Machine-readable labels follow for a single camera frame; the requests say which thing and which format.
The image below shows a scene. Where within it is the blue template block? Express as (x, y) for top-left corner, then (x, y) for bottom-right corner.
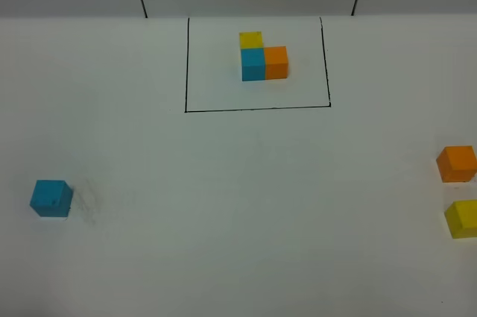
(241, 48), (265, 81)

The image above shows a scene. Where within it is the orange template block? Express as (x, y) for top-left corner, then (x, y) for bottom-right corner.
(264, 46), (288, 80)

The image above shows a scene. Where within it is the yellow template block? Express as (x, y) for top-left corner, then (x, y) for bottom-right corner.
(239, 31), (264, 50)

